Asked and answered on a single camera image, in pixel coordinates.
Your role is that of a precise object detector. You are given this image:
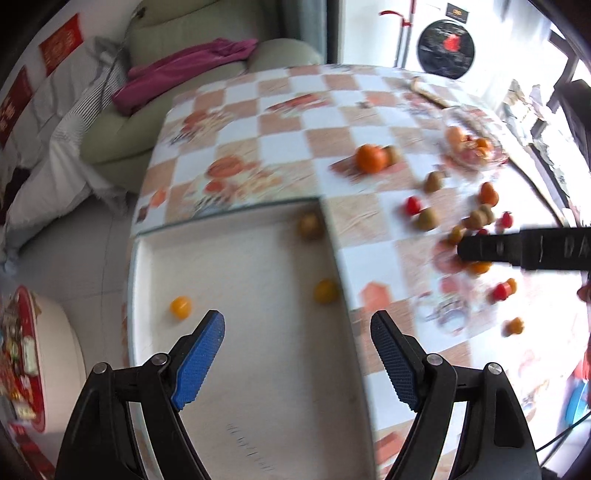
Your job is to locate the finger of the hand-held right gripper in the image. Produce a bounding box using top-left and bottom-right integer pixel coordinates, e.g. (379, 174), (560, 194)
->
(457, 232), (525, 266)

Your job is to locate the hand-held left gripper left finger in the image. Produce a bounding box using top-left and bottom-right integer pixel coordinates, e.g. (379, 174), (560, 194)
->
(55, 310), (226, 480)

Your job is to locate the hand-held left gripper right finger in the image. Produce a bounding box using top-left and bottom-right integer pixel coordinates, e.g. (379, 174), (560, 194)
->
(370, 310), (541, 480)

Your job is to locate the orange fruit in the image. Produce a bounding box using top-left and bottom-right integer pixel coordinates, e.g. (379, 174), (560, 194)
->
(445, 126), (468, 151)

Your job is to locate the large orange tangerine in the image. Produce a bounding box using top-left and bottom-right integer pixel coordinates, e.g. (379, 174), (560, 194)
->
(355, 144), (389, 175)

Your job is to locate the blue plastic object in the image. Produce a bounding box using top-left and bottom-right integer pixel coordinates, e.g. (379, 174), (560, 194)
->
(564, 381), (591, 430)

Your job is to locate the wooden stick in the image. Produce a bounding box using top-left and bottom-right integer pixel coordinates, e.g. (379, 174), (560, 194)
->
(410, 76), (451, 109)

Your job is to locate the red snack tray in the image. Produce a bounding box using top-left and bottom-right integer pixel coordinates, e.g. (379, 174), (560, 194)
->
(0, 285), (49, 435)

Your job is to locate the white washing machine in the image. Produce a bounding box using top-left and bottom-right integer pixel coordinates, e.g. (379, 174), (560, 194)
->
(392, 0), (504, 84)

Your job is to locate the red and white pole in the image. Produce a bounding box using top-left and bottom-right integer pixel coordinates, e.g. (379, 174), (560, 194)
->
(379, 0), (421, 69)

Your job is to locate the checkered tablecloth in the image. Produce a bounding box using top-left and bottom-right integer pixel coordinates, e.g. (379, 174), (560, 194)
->
(121, 64), (589, 480)

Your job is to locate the grey striped blanket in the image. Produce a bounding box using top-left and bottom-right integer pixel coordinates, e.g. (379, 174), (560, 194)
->
(0, 34), (134, 273)

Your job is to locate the magenta cloth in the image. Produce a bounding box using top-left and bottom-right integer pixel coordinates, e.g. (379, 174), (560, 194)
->
(112, 38), (259, 116)

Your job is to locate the pale green sofa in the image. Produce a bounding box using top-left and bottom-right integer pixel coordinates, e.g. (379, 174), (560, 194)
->
(81, 0), (326, 188)

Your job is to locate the black cable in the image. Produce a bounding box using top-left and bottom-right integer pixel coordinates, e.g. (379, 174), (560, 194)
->
(536, 411), (591, 467)

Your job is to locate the red paper wall decoration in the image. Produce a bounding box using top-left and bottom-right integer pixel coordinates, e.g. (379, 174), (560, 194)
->
(38, 13), (84, 77)
(0, 67), (34, 148)

